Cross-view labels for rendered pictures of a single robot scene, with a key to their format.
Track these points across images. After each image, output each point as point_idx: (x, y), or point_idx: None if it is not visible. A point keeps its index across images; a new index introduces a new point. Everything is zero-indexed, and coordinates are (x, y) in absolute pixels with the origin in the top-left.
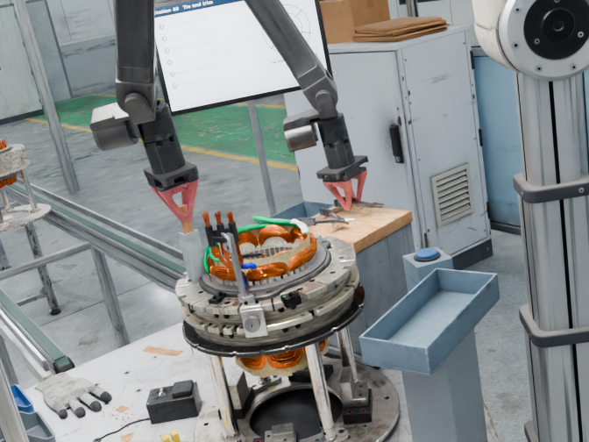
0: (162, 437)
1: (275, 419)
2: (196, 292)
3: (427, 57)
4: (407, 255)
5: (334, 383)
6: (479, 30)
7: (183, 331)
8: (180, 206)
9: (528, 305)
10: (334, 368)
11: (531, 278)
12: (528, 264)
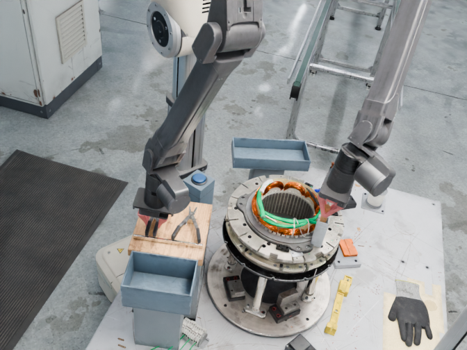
0: (336, 328)
1: (274, 293)
2: (331, 230)
3: None
4: (199, 189)
5: (235, 273)
6: (194, 39)
7: (336, 255)
8: (329, 206)
9: (185, 167)
10: (219, 281)
11: (197, 146)
12: (194, 142)
